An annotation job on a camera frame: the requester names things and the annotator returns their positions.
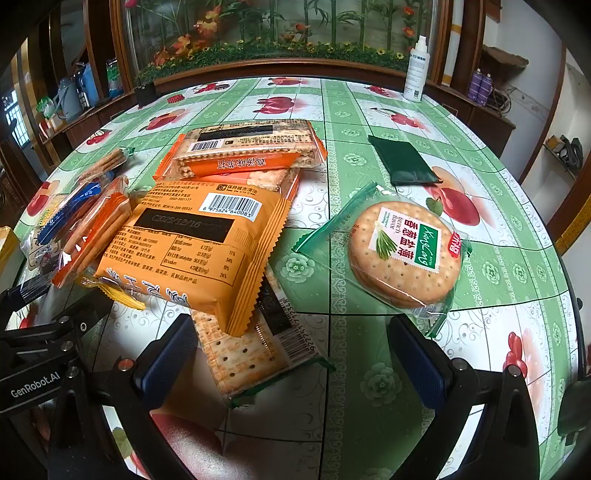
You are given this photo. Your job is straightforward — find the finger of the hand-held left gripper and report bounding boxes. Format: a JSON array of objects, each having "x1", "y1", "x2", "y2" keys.
[
  {"x1": 0, "y1": 303, "x2": 114, "y2": 371},
  {"x1": 0, "y1": 276, "x2": 53, "y2": 330}
]

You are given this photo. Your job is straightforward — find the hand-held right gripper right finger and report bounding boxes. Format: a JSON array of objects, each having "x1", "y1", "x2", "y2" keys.
[{"x1": 389, "y1": 316, "x2": 561, "y2": 480}]

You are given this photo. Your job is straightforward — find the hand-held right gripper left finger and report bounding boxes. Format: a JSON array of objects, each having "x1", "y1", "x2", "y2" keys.
[{"x1": 48, "y1": 314, "x2": 199, "y2": 480}]

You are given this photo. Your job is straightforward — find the yellow snack packet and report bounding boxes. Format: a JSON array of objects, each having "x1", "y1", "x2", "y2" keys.
[{"x1": 81, "y1": 272, "x2": 146, "y2": 310}]

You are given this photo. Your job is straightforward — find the clear cracker packet green edge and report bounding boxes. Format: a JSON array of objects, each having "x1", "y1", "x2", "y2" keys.
[{"x1": 191, "y1": 268, "x2": 335, "y2": 408}]

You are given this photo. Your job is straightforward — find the blue snack packet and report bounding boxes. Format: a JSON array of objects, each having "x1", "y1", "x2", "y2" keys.
[{"x1": 36, "y1": 181, "x2": 103, "y2": 245}]

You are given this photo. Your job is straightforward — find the clear orange biscuit packet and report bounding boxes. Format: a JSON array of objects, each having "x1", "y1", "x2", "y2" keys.
[{"x1": 51, "y1": 178, "x2": 134, "y2": 289}]

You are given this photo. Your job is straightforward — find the round biscuit packet green edge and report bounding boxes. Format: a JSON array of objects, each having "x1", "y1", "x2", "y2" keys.
[{"x1": 292, "y1": 181, "x2": 474, "y2": 337}]

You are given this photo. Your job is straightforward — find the small round biscuits packet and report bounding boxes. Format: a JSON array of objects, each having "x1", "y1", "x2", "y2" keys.
[{"x1": 74, "y1": 147, "x2": 136, "y2": 185}]

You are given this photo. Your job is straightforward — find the orange front cracker packet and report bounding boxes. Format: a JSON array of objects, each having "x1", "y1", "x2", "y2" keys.
[{"x1": 154, "y1": 166, "x2": 301, "y2": 201}]

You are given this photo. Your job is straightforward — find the dark green snack packet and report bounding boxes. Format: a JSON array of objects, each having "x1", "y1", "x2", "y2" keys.
[{"x1": 368, "y1": 135, "x2": 445, "y2": 186}]

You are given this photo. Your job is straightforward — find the clear cracker packet orange ends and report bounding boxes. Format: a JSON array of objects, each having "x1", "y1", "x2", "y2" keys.
[{"x1": 154, "y1": 119, "x2": 328, "y2": 182}]

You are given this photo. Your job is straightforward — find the green fruit-print tablecloth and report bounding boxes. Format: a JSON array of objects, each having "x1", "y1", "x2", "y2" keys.
[{"x1": 14, "y1": 76, "x2": 580, "y2": 480}]

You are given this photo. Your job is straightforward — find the green and white bag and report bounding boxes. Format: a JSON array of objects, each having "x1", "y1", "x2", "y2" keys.
[{"x1": 37, "y1": 96, "x2": 59, "y2": 131}]

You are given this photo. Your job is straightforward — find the light blue thermos jug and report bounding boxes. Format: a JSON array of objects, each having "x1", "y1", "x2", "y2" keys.
[{"x1": 58, "y1": 76, "x2": 85, "y2": 121}]

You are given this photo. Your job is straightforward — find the blue bottle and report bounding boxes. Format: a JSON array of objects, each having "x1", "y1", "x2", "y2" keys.
[{"x1": 76, "y1": 62, "x2": 100, "y2": 108}]

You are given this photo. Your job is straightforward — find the green bottle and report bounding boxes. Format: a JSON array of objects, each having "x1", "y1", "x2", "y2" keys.
[{"x1": 105, "y1": 58, "x2": 123, "y2": 99}]

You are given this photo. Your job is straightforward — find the purple spray cans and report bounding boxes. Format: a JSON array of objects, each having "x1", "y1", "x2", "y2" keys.
[{"x1": 466, "y1": 69, "x2": 495, "y2": 105}]

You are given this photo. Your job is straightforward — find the white spray bottle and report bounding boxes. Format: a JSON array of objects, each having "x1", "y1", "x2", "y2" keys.
[{"x1": 403, "y1": 36, "x2": 428, "y2": 103}]

